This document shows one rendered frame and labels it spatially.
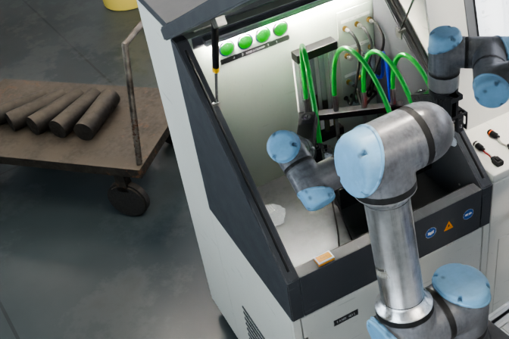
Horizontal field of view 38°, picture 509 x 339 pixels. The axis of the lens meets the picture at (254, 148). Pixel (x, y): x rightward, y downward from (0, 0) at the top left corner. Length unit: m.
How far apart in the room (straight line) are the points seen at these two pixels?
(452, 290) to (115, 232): 2.44
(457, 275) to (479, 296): 0.07
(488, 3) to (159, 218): 2.04
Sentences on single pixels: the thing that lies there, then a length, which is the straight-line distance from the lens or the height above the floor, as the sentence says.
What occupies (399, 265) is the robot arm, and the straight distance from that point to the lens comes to 1.44.
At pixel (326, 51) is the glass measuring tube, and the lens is 2.35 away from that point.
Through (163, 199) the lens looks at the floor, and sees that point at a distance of 3.87.
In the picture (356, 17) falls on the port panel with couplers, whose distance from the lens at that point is 2.40.
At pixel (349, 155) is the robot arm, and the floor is 1.64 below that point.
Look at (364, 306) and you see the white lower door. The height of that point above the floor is 0.70.
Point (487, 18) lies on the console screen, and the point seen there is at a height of 1.30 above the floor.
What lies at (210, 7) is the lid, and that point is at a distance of 1.65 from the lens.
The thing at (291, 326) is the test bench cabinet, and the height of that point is 0.76.
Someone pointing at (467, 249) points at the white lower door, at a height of 0.73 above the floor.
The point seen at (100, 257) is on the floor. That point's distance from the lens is 3.67.
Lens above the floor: 2.46
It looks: 37 degrees down
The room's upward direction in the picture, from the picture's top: 10 degrees counter-clockwise
